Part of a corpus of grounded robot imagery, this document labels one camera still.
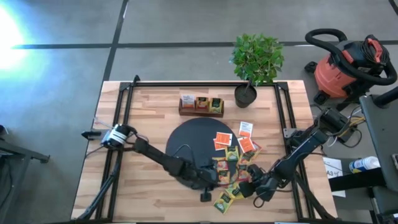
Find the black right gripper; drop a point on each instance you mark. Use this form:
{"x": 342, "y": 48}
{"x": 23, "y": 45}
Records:
{"x": 267, "y": 186}

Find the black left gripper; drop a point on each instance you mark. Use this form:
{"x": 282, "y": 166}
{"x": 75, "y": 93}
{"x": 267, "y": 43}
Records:
{"x": 200, "y": 179}

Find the orange white tea packet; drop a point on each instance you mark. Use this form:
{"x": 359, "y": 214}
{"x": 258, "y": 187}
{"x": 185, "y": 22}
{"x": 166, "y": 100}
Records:
{"x": 246, "y": 144}
{"x": 187, "y": 101}
{"x": 223, "y": 138}
{"x": 218, "y": 147}
{"x": 245, "y": 129}

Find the round dark woven placemat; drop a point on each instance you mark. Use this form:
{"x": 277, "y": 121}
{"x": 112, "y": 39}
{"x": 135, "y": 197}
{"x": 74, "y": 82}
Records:
{"x": 192, "y": 133}

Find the wooden tea holder box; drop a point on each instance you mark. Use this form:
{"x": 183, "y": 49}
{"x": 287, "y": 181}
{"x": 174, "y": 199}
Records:
{"x": 200, "y": 113}

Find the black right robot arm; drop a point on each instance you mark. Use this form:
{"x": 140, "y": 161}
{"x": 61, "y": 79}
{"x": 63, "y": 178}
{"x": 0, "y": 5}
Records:
{"x": 298, "y": 155}

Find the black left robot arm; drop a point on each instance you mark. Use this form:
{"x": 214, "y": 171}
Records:
{"x": 158, "y": 157}

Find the white paper sheet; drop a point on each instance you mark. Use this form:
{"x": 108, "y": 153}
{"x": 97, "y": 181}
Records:
{"x": 334, "y": 177}

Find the black power adapter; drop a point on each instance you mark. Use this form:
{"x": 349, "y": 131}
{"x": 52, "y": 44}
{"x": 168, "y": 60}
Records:
{"x": 347, "y": 137}

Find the black crossbar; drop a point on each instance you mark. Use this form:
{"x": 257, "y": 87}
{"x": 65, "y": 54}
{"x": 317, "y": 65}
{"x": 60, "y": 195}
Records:
{"x": 357, "y": 180}

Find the white blue canister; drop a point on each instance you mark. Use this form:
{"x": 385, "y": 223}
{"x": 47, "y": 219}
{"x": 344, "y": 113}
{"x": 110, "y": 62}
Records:
{"x": 363, "y": 164}

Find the green potted plant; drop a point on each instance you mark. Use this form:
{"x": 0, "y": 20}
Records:
{"x": 258, "y": 56}

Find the orange black shop vacuum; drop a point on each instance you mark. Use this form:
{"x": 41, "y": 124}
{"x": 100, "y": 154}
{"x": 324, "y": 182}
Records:
{"x": 332, "y": 77}

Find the black clamp block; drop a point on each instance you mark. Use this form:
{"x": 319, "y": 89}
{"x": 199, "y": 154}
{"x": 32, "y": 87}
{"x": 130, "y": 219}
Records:
{"x": 90, "y": 134}

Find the grey workstation chair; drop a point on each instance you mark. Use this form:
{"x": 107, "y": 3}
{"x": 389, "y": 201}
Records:
{"x": 382, "y": 140}

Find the black metal stand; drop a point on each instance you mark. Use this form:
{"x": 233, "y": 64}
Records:
{"x": 25, "y": 154}

